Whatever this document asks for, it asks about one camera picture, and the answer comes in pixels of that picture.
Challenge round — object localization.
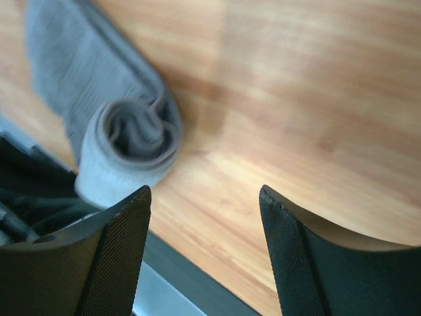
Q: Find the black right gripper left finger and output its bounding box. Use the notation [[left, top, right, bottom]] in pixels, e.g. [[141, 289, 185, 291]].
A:
[[1, 186, 151, 315]]

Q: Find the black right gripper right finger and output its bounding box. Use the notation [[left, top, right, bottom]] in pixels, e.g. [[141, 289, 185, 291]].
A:
[[259, 186, 420, 315]]

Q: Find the grey terry towel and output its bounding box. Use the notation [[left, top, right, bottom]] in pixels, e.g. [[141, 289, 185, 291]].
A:
[[25, 1, 183, 209]]

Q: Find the aluminium front rail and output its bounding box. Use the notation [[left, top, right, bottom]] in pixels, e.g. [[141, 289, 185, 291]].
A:
[[1, 119, 255, 315]]

